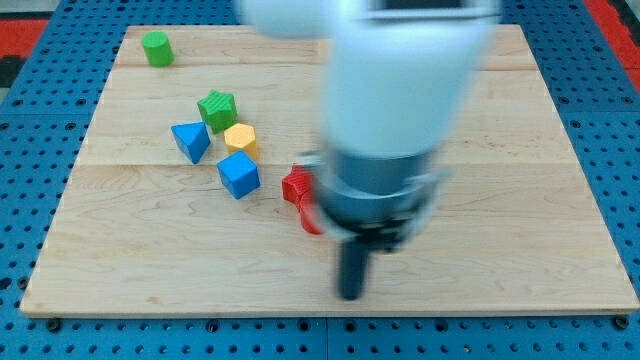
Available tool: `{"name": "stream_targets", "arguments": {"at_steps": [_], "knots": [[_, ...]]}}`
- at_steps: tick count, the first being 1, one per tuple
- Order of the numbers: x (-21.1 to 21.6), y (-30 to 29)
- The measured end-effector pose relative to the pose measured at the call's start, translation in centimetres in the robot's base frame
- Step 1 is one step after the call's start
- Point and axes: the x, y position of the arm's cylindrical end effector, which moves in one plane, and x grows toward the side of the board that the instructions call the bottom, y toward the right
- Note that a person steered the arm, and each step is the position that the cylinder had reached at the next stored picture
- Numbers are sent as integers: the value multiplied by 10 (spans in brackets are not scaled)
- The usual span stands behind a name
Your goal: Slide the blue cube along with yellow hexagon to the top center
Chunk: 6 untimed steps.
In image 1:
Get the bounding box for yellow hexagon block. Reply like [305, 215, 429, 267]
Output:
[224, 123, 259, 161]

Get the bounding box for red star block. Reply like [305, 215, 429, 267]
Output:
[281, 164, 314, 207]

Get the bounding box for grey tool mount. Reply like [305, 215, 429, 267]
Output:
[301, 147, 449, 252]

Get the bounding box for blue triangular prism block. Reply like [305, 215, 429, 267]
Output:
[171, 122, 211, 164]

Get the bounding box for wooden board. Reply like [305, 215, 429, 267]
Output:
[21, 25, 639, 319]

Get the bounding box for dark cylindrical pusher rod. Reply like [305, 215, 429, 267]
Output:
[337, 240, 369, 300]

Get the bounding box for blue cube block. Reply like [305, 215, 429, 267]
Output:
[216, 151, 261, 199]

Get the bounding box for red cylinder block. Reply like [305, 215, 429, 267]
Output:
[298, 192, 325, 235]

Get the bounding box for green star block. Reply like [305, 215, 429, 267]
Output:
[197, 90, 238, 134]

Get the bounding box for green cylinder block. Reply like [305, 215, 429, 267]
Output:
[141, 30, 174, 67]

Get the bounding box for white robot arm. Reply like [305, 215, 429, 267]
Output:
[236, 0, 501, 300]

